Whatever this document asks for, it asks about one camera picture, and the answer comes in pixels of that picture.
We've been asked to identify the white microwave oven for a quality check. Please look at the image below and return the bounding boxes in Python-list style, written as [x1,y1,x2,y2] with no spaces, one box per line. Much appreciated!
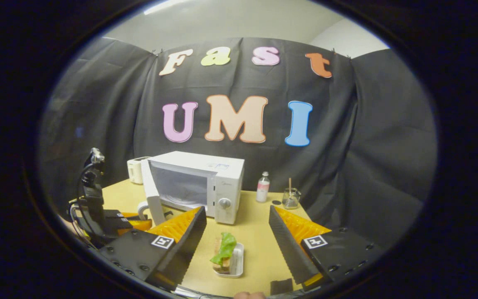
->
[137,151,246,227]

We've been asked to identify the sandwich with green lettuce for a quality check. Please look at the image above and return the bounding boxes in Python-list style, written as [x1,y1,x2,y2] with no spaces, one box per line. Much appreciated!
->
[210,232,237,274]

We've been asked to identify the white toaster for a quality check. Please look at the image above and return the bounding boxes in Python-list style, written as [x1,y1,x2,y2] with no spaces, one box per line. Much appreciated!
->
[127,156,151,185]

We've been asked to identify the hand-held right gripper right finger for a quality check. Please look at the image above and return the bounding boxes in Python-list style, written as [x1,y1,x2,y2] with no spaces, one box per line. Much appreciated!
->
[269,205,385,291]

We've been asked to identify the small white plastic tray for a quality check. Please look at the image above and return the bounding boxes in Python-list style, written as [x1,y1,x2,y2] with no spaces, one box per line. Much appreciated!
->
[213,242,245,278]

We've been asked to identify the small clear bottle pink label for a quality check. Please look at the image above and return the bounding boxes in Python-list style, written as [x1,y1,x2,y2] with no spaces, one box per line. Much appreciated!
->
[256,171,271,203]

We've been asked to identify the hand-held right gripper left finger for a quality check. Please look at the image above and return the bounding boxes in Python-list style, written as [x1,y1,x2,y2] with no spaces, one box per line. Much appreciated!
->
[98,206,207,291]

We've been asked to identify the glass beaker with stick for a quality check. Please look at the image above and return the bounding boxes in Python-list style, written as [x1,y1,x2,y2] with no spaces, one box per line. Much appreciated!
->
[282,178,302,209]

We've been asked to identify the black cable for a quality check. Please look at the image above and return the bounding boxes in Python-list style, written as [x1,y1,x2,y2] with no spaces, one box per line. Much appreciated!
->
[75,162,99,250]

